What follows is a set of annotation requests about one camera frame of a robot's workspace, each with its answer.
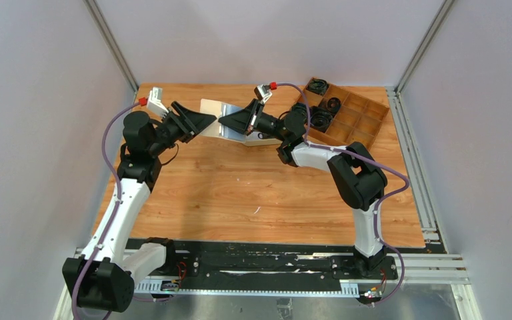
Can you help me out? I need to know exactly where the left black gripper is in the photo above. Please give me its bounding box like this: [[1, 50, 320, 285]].
[[149, 101, 216, 157]]

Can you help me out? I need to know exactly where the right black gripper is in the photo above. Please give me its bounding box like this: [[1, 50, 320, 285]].
[[219, 99, 288, 143]]

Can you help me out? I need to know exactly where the beige card holder wallet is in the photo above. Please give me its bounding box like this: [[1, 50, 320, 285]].
[[199, 98, 248, 143]]

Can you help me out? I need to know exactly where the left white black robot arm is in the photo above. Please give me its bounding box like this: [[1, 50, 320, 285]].
[[62, 98, 217, 319]]

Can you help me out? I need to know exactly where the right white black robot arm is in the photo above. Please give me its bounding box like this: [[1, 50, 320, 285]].
[[219, 99, 387, 279]]

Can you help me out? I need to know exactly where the beige oval tray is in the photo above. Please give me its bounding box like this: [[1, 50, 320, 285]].
[[243, 132, 281, 147]]

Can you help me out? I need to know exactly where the wooden compartment organizer box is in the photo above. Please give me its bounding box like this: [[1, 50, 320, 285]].
[[292, 77, 389, 149]]

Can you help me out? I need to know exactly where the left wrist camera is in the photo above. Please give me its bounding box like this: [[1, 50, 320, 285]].
[[147, 87, 169, 119]]

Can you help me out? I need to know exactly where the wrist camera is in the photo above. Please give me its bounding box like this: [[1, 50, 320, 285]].
[[254, 84, 273, 105], [147, 87, 169, 119]]

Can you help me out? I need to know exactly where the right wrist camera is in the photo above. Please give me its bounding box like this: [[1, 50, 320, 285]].
[[254, 84, 273, 105]]

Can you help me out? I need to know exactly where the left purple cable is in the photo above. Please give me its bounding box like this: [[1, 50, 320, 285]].
[[70, 97, 147, 320]]

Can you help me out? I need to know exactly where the large coiled black cable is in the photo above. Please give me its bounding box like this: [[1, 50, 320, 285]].
[[309, 107, 335, 133]]

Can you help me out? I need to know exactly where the coiled black cable top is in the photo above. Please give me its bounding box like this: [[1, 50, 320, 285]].
[[307, 78, 329, 96]]

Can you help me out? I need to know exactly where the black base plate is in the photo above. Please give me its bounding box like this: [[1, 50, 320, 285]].
[[151, 241, 399, 292]]

